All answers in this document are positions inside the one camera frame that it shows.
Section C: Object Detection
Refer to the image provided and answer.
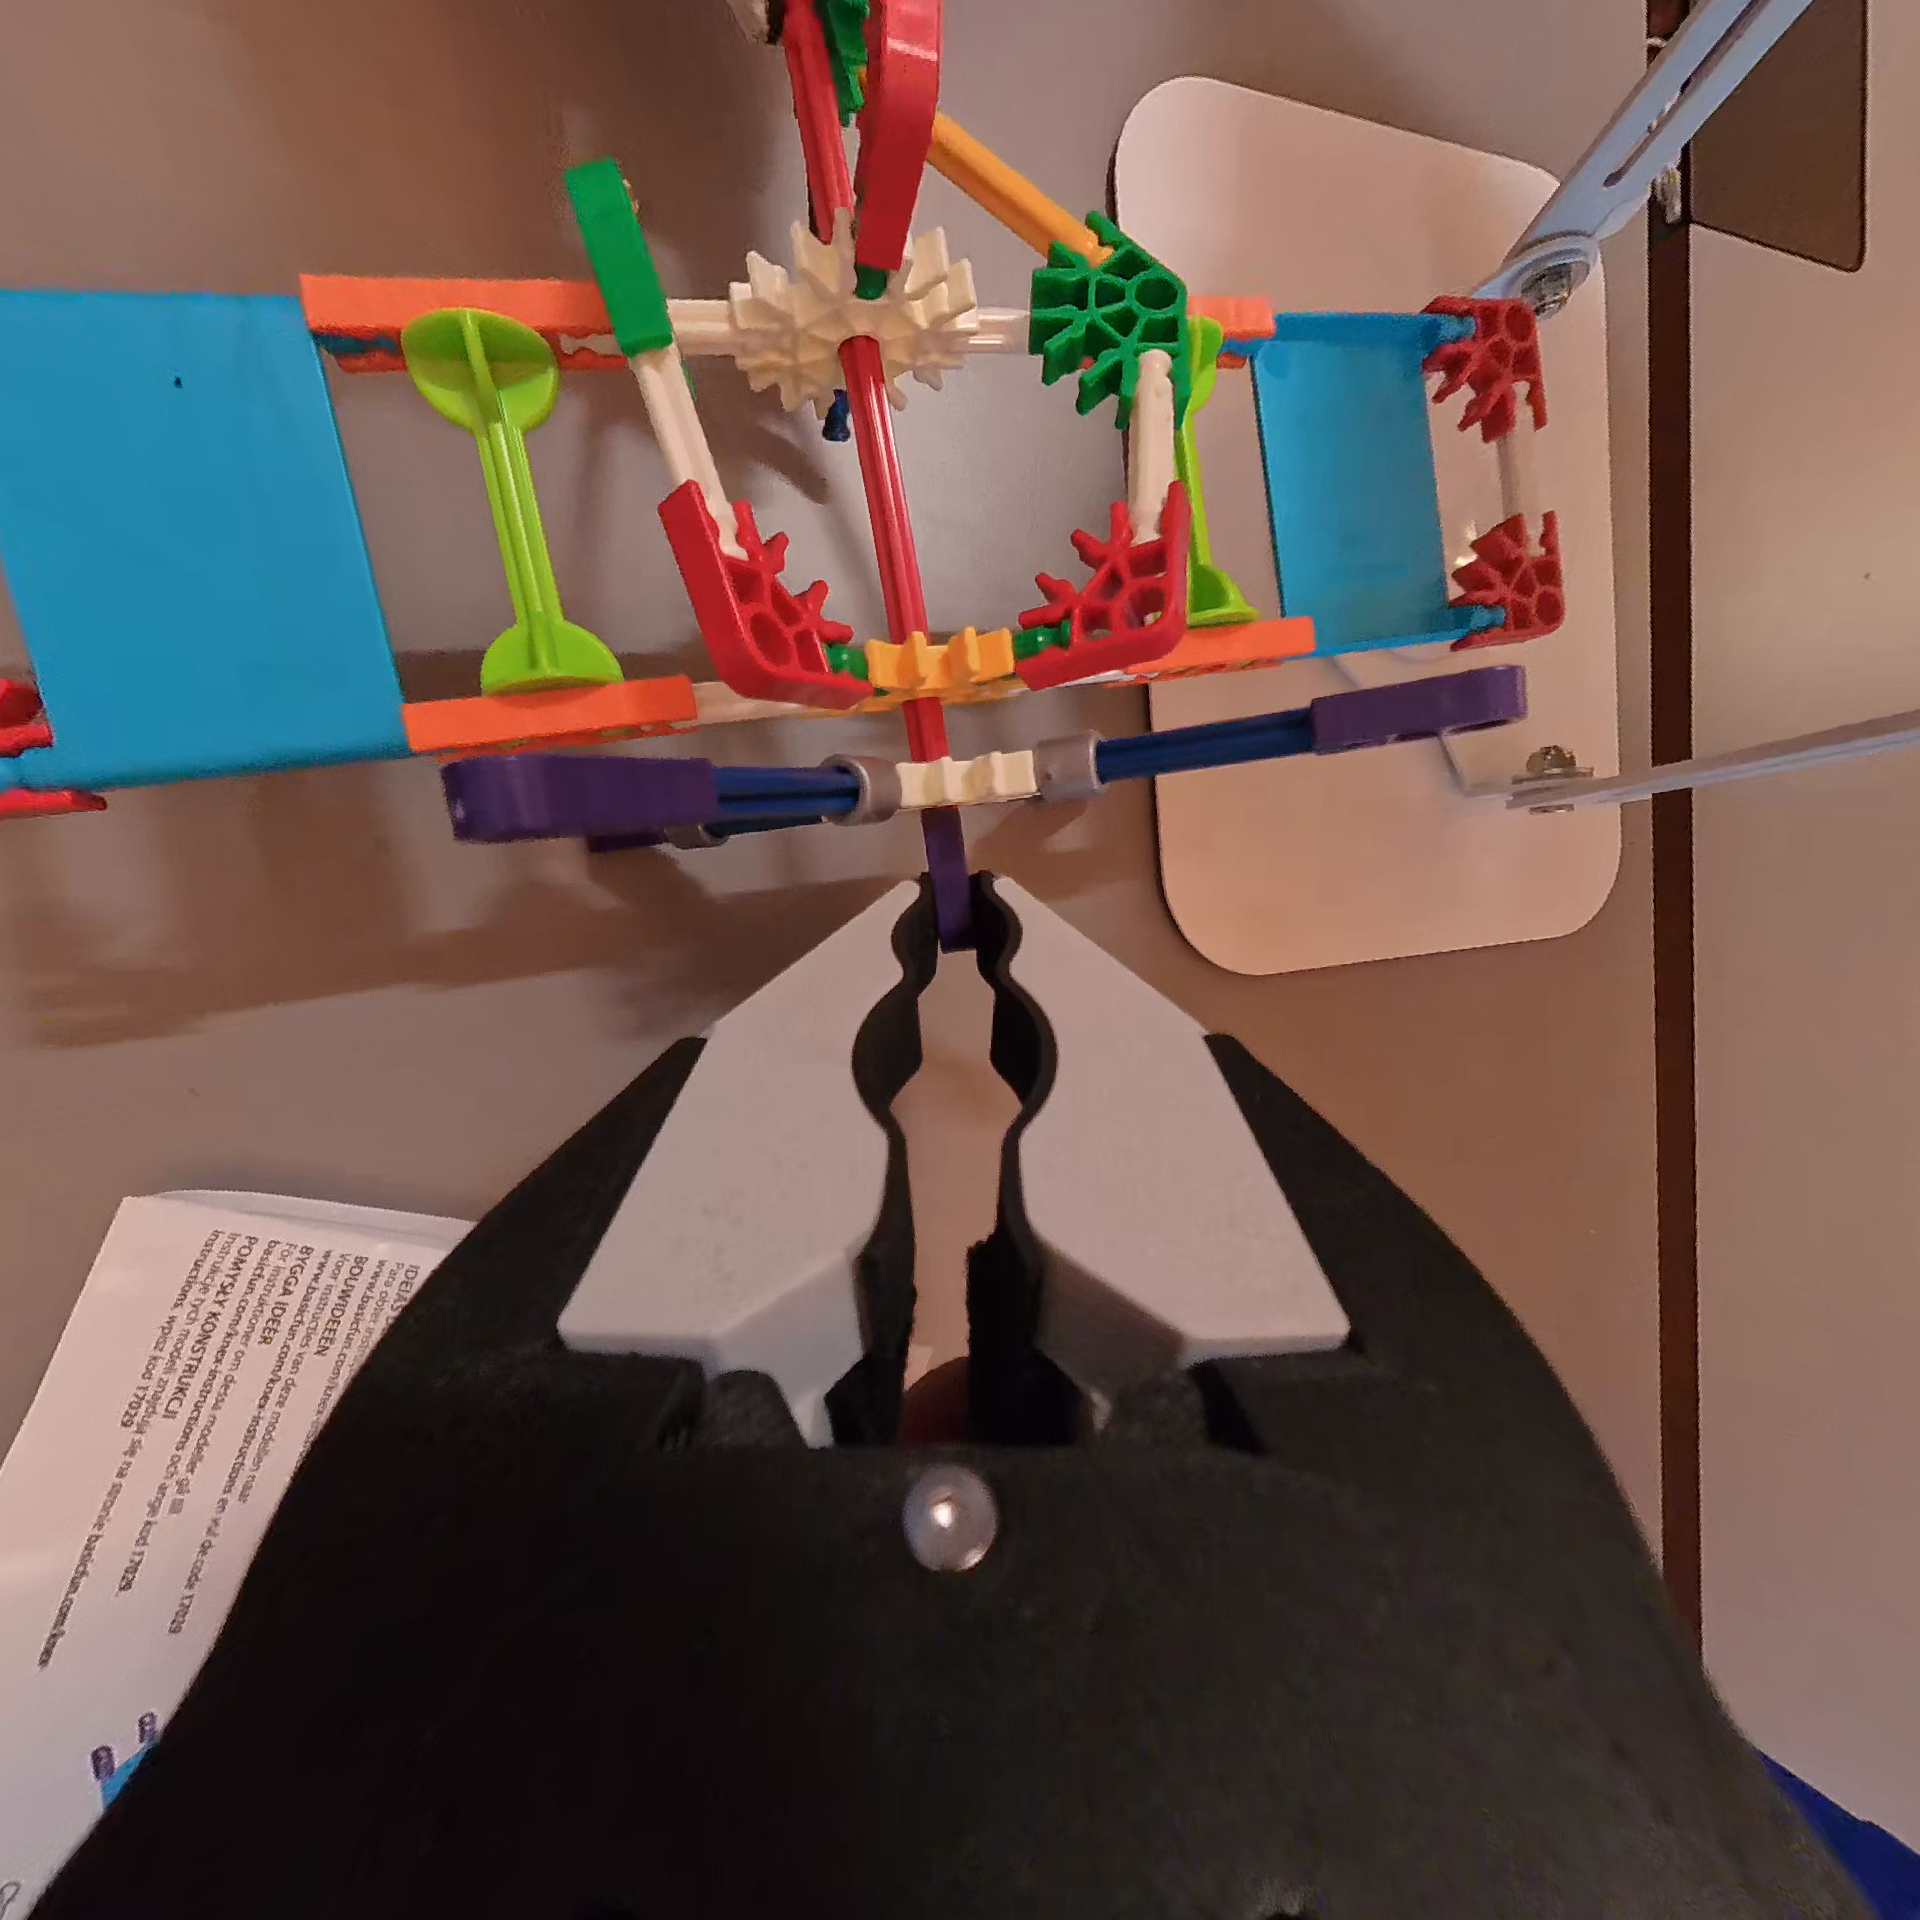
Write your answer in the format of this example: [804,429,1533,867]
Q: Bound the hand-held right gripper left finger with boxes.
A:
[556,877,939,1450]

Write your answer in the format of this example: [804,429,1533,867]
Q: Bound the colourful construction toy airplane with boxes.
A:
[0,0,1568,818]

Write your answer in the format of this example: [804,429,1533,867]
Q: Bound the blue plastic bin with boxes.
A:
[1755,1746,1920,1920]

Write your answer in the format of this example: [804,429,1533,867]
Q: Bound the white instruction booklet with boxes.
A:
[0,1191,482,1907]

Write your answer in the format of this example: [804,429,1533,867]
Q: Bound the white metal stand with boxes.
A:
[1112,0,1920,975]

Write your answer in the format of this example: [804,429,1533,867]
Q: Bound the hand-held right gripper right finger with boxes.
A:
[964,873,1355,1447]

